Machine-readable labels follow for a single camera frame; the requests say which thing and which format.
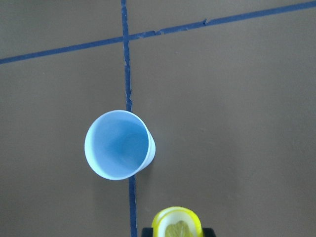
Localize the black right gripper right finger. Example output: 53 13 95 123
202 228 216 237

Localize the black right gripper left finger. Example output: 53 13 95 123
141 227 154 237

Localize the yellow lemon slice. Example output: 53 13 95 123
152 206 204 237

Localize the light blue paper cup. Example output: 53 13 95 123
84 110 156 180

